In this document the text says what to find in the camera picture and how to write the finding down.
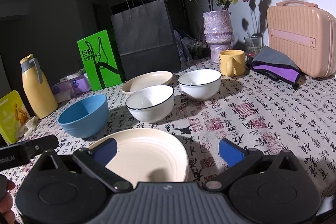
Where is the cream plate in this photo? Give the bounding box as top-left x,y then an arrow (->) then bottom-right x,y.
89,128 -> 189,187
121,71 -> 173,96

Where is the person's hand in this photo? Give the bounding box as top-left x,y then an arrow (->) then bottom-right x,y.
0,174 -> 16,224

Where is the yellow snack box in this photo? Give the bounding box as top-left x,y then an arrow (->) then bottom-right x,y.
0,90 -> 30,144

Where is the blue bowl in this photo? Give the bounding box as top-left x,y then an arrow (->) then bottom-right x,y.
58,94 -> 109,139

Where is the calligraphy print tablecloth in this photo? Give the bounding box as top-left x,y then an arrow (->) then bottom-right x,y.
0,56 -> 336,214

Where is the yellow thermos jug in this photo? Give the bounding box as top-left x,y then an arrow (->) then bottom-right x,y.
20,54 -> 58,119

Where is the purple tissue pack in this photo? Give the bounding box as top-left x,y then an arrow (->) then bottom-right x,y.
51,74 -> 92,103

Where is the white bowl near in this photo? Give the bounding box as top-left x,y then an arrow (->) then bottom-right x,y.
125,85 -> 174,123

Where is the white bowl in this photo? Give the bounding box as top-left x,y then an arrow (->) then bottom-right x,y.
178,69 -> 222,101
125,85 -> 174,123

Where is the white bowl far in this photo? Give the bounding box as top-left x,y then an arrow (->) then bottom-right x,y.
178,69 -> 222,101

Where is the yellow mug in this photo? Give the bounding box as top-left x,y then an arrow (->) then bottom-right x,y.
219,50 -> 246,77

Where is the green paper bag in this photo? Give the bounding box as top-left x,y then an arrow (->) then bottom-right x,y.
77,30 -> 125,91

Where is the grey purple cloth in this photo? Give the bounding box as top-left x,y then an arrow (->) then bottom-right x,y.
246,46 -> 302,90

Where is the clear drinking glass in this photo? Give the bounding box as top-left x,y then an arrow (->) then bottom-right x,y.
244,36 -> 262,57

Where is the purple jacket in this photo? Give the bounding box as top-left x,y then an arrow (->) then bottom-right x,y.
174,30 -> 192,63

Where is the purple textured vase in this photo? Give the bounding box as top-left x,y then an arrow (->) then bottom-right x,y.
203,10 -> 235,63

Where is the black paper bag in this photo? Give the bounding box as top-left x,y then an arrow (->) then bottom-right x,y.
111,0 -> 181,80

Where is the pink mini suitcase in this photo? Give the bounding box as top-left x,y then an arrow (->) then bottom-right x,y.
266,0 -> 335,79

